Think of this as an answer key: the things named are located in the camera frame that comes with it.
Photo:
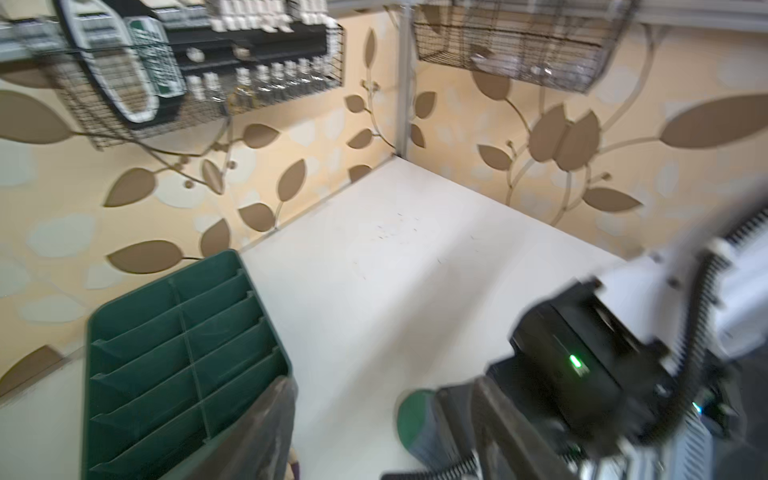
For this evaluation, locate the green divided plastic tray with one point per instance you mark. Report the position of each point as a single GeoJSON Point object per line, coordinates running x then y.
{"type": "Point", "coordinates": [172, 365]}

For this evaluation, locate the purple sock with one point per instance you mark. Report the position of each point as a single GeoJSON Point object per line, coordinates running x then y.
{"type": "Point", "coordinates": [292, 471]}

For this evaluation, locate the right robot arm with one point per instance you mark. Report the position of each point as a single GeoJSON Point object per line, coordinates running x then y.
{"type": "Point", "coordinates": [613, 376]}

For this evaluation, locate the right wire basket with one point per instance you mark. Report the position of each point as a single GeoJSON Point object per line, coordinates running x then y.
{"type": "Point", "coordinates": [561, 45]}

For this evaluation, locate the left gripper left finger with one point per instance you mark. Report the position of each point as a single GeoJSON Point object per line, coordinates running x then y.
{"type": "Point", "coordinates": [256, 446]}

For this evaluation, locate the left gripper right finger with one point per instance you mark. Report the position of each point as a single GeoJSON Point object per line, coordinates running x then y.
{"type": "Point", "coordinates": [501, 431]}

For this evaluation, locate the blue orange striped sock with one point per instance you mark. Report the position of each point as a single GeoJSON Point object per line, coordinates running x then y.
{"type": "Point", "coordinates": [434, 425]}

